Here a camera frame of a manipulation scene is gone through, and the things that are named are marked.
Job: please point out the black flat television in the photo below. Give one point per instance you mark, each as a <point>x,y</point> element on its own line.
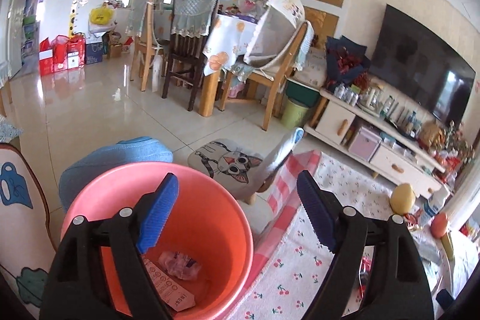
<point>421,65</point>

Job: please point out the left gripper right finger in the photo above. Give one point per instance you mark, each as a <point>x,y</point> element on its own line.
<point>397,286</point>

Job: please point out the dark wooden chair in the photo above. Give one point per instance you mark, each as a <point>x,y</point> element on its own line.
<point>191,26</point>

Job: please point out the cherry print tablecloth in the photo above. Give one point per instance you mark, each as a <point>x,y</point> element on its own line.
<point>289,263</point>

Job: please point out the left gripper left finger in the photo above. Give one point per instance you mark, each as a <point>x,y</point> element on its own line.
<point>77,285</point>

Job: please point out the white red-print carton in bucket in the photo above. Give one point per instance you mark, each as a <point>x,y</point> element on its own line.
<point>174,295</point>

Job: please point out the dining table with floral cloth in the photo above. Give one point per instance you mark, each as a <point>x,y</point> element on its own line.
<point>228,40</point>

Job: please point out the red gift bags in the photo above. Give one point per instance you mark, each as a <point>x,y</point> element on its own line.
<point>61,54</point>

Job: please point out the white blue milk bottle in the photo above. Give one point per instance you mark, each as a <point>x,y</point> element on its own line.
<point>432,206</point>

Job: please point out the green trash bin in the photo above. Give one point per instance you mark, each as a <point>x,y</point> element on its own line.
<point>295,114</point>

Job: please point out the blue round cushion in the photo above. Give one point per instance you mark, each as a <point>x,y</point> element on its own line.
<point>84,171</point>

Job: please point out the wooden chair with cushion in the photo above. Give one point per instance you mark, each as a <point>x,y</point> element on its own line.
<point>273,75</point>

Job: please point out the light wooden chair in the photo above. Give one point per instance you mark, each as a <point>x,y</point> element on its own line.
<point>146,45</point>

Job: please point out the crumpled clear plastic wrapper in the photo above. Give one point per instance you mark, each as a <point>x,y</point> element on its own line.
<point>179,265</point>

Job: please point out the pink plastic trash bucket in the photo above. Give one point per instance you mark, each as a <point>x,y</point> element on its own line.
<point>206,223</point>

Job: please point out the red apple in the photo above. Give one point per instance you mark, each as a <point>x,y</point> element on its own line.
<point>439,225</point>

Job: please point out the pink storage box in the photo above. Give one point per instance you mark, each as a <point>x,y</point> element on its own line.
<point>364,143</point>

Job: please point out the white tv cabinet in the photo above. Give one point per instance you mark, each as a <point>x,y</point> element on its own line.
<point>397,159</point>

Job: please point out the dark blue flower bouquet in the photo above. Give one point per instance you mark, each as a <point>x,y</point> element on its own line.
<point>347,64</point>

